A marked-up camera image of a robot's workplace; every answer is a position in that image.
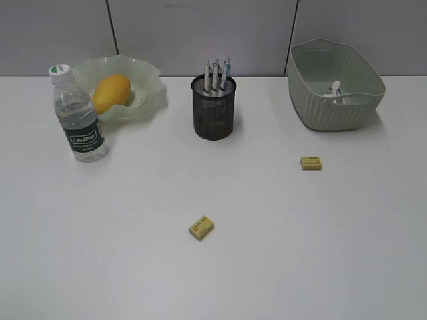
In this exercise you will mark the yellow eraser front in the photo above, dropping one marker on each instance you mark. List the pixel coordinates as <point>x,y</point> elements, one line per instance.
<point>201,227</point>

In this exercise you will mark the clear water bottle green label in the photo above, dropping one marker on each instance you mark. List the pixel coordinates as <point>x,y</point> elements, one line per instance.
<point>77,116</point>

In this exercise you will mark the blue grey pen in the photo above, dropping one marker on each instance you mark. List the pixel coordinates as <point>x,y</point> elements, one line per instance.
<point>225,73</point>

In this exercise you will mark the cream white pen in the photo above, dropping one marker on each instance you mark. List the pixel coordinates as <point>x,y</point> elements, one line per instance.
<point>207,79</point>

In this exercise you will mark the pale green wavy glass plate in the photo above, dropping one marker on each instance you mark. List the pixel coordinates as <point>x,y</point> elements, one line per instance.
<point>146,85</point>

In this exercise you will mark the grey white pen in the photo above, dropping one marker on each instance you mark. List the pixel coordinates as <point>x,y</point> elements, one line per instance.
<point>215,82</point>

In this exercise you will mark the light green plastic basket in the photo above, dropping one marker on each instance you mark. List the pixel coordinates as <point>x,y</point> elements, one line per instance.
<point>313,65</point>

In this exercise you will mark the yellow mango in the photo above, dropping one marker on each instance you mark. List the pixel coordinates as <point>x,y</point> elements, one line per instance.
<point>112,90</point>

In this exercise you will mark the black mesh pen holder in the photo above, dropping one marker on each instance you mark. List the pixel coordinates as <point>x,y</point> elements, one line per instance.
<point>207,110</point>

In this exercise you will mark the white waste paper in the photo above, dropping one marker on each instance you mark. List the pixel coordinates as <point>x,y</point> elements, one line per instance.
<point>333,91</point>

